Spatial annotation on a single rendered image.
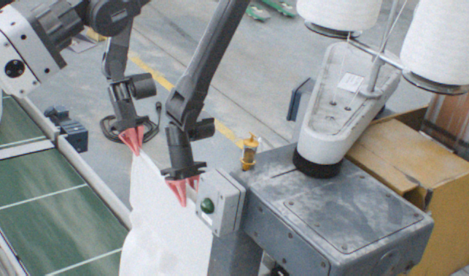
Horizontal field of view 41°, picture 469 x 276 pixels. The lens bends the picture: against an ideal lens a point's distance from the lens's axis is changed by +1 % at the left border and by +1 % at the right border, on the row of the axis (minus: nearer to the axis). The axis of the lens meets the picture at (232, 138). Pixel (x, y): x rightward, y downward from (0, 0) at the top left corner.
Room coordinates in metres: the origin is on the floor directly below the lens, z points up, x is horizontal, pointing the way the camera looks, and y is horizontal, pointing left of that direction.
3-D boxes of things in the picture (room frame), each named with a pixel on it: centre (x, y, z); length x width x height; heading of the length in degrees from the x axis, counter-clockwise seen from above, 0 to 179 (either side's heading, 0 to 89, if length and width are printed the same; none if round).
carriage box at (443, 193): (1.14, -0.41, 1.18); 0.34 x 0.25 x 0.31; 132
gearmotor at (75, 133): (2.54, 0.83, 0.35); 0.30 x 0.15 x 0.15; 42
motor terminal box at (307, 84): (1.38, -0.17, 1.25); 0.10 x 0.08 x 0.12; 157
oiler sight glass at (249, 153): (0.92, -0.03, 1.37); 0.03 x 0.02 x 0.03; 42
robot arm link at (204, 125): (1.32, 0.11, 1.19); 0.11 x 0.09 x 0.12; 135
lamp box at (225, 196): (0.87, 0.00, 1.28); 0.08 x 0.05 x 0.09; 42
